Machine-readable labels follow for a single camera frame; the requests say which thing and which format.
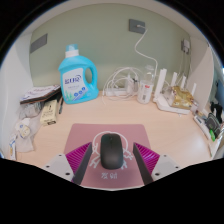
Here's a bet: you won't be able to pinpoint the clear plastic bottle white label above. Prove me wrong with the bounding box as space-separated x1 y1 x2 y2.
136 64 155 105

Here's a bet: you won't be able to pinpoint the white router with antennas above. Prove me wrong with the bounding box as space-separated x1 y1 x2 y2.
152 68 198 115

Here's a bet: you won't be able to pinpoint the crumpled clear plastic bag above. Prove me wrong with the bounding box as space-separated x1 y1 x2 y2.
13 111 42 154

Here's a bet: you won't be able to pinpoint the white power strip coiled cables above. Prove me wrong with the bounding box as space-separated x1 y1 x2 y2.
102 66 141 101

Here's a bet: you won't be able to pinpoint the black bag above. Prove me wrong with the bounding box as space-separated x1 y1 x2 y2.
209 101 224 118

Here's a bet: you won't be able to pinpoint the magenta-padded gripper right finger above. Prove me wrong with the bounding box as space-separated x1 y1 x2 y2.
132 142 183 186

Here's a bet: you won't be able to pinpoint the pink mouse pad white drawing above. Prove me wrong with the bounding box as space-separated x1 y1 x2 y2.
63 123 152 190

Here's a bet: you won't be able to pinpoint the grey wall socket plate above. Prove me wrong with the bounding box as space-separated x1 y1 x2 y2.
128 18 147 34

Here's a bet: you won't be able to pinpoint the small white printed packet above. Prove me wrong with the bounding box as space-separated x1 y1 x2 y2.
8 133 18 161

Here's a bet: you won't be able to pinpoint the grey blank wall plate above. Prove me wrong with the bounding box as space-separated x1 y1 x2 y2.
29 33 49 54

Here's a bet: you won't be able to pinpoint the white charger cables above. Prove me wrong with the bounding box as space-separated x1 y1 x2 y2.
178 53 191 84

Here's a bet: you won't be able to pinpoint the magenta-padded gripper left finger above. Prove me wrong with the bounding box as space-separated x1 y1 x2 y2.
42 142 94 186

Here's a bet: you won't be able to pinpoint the white remote control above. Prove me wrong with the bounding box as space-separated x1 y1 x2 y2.
193 114 212 139

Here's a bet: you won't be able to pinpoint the grey pouch green trim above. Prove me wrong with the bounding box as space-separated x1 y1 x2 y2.
204 112 222 138

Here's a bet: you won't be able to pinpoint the white wall charger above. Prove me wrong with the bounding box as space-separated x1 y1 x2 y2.
180 39 192 55

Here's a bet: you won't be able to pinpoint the white cable from socket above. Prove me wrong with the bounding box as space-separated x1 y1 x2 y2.
134 25 158 73

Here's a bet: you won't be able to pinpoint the gold foil snack bag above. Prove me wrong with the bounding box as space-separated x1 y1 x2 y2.
170 85 195 110

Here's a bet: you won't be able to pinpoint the black computer mouse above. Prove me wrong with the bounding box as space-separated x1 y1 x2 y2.
100 133 125 170

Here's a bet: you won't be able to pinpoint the small yellow box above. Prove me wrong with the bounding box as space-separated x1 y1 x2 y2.
39 98 59 127

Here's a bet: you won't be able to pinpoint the blue detergent bottle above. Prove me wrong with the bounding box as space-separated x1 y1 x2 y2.
58 43 100 105

